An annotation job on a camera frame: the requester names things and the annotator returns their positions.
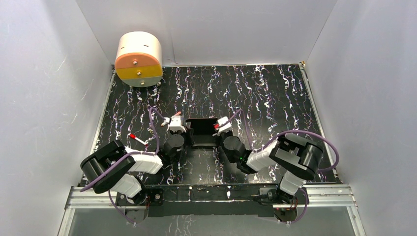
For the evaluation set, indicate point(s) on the pink white marker pen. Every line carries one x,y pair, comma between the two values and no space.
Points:
167,120

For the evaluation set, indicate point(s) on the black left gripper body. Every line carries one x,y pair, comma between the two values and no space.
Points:
188,135

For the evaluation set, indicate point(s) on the aluminium front rail frame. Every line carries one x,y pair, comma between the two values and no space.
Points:
219,199

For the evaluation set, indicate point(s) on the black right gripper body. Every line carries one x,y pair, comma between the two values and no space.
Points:
221,138

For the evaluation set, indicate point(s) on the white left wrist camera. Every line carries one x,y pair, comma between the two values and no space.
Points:
176,124

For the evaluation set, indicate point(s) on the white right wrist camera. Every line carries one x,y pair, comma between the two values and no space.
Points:
223,125

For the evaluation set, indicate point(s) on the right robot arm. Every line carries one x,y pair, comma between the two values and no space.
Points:
299,156

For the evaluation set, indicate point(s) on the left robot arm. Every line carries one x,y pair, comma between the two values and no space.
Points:
110,167

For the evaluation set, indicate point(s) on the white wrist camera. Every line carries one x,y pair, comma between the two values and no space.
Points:
176,124
223,125

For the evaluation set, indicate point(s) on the small red-capped white pen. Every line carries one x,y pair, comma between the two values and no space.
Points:
134,137

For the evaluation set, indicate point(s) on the round cream drawer cabinet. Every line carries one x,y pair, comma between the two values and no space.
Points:
138,61

